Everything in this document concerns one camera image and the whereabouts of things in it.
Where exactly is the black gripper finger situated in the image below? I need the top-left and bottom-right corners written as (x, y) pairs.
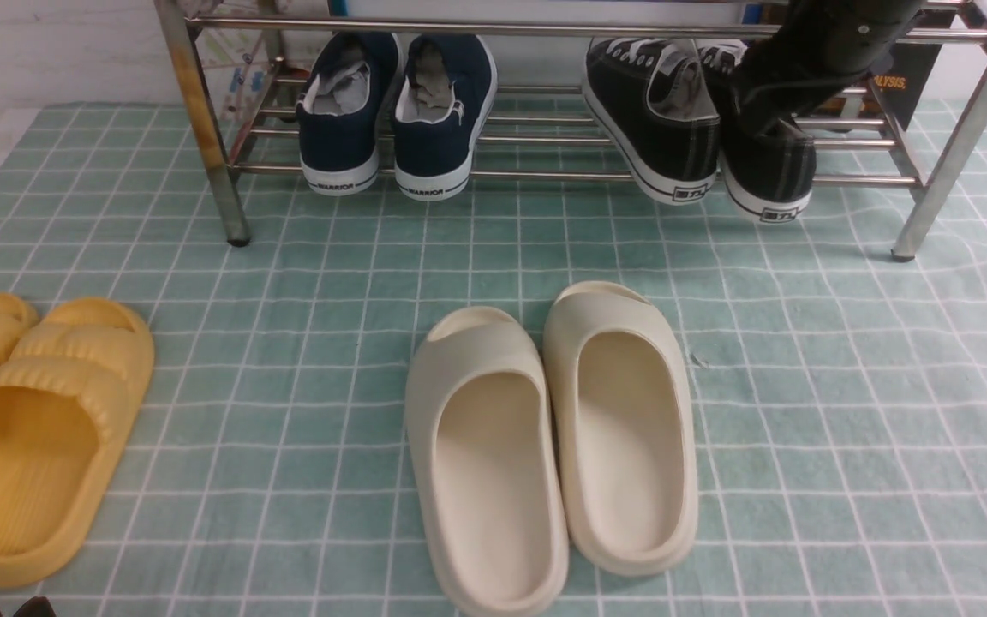
top-left (13, 596), bottom-right (57, 617)

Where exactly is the black canvas sneaker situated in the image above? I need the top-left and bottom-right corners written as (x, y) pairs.
top-left (581, 38), bottom-right (721, 206)
top-left (697, 39), bottom-right (817, 225)

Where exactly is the right yellow rubber slide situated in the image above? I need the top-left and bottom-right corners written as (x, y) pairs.
top-left (0, 297), bottom-right (154, 587)

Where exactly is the left cream foam slide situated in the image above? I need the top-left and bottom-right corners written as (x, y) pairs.
top-left (404, 306), bottom-right (571, 616)

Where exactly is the cream foam slide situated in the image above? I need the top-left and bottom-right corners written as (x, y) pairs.
top-left (404, 306), bottom-right (571, 616)
top-left (541, 280), bottom-right (700, 578)

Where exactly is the left navy canvas sneaker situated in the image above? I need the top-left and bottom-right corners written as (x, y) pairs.
top-left (295, 32), bottom-right (404, 196)

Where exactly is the navy canvas sneaker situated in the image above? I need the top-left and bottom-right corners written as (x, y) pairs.
top-left (389, 34), bottom-right (499, 202)
top-left (295, 32), bottom-right (404, 196)

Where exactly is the colourful patterned paper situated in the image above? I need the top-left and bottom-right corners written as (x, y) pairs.
top-left (194, 27), bottom-right (286, 128)

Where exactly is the right cream foam slide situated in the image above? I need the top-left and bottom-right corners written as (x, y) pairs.
top-left (541, 280), bottom-right (700, 578)

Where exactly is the right navy canvas sneaker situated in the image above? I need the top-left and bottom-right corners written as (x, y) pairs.
top-left (389, 34), bottom-right (499, 202)

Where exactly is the green checkered floor cloth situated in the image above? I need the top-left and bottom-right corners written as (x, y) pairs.
top-left (0, 105), bottom-right (987, 616)

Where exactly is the dark image processing book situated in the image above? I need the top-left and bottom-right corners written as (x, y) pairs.
top-left (811, 43), bottom-right (933, 133)

